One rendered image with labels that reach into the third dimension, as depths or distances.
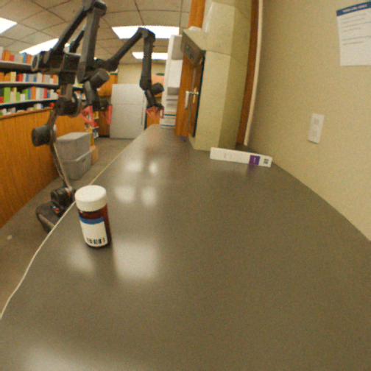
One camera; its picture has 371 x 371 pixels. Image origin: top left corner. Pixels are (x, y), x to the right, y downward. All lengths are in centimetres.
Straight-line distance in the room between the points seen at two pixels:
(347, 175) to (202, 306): 57
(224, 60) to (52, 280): 90
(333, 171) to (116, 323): 69
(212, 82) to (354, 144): 61
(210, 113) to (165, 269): 70
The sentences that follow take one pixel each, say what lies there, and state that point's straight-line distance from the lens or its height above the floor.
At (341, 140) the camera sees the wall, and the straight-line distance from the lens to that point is 68.
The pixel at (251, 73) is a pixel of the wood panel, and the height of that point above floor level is 145.
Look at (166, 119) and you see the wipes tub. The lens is 153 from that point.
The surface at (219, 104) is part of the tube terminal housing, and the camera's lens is 83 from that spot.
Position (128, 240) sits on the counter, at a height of 94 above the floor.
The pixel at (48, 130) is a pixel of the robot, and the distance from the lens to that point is 180.
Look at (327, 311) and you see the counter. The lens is 28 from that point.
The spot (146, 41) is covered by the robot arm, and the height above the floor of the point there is 157.
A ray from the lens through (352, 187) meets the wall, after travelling 63.
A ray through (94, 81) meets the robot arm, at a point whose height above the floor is 122.
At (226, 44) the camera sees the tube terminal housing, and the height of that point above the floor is 146.
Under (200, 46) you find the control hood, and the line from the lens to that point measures 87.
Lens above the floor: 112
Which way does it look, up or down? 24 degrees down
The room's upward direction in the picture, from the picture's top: 7 degrees clockwise
